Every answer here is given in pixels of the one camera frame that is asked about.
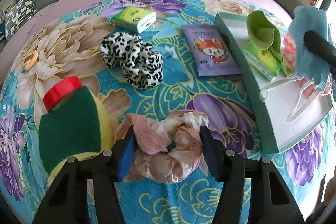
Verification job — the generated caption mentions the green tissue pack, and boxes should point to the green tissue pack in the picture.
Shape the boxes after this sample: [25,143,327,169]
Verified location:
[113,6,156,33]
[243,44,282,81]

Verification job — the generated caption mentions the purple cartoon wipes pack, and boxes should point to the purple cartoon wipes pack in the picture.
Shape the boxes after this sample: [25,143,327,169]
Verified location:
[181,24,242,77]

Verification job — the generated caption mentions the blue cloth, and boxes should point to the blue cloth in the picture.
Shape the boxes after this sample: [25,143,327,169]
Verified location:
[289,6,335,92]

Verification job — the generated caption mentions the teal shallow box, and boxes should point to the teal shallow box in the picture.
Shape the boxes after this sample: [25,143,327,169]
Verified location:
[214,12,334,153]

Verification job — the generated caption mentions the green yellow sponge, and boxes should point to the green yellow sponge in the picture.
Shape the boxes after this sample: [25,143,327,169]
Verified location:
[38,89,116,177]

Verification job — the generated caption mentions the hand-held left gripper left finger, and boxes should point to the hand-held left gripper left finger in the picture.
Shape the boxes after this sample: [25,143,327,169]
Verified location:
[31,126,138,224]

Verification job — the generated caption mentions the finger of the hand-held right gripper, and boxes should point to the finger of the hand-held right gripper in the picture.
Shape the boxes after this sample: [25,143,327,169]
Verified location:
[303,30,336,69]

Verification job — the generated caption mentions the black white patterned pillow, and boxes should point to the black white patterned pillow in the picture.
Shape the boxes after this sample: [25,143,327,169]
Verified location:
[5,0,38,41]

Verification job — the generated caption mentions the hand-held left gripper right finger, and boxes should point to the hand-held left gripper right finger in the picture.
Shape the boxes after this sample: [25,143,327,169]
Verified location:
[199,126,306,224]

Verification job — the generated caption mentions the floral printed blanket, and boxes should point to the floral printed blanket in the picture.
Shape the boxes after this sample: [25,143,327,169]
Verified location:
[0,0,336,224]

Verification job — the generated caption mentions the green cloth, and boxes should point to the green cloth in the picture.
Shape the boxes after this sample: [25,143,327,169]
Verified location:
[246,10,282,62]

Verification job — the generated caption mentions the white plastic tongs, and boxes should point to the white plastic tongs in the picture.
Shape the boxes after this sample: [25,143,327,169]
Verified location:
[259,74,326,122]

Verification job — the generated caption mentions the coral fluffy scrunchie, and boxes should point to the coral fluffy scrunchie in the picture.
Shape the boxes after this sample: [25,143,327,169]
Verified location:
[282,32,331,97]

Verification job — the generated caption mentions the red lid jar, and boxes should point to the red lid jar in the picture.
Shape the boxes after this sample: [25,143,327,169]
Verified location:
[42,76,82,113]

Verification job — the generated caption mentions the pink lace cloth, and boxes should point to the pink lace cloth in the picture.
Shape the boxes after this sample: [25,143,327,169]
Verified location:
[114,110,209,184]

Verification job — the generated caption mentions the leopard print scrunchie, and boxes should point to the leopard print scrunchie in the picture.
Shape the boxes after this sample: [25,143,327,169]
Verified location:
[100,32,164,90]

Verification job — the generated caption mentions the small round gold tin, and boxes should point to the small round gold tin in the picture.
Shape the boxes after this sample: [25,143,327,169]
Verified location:
[23,50,38,70]

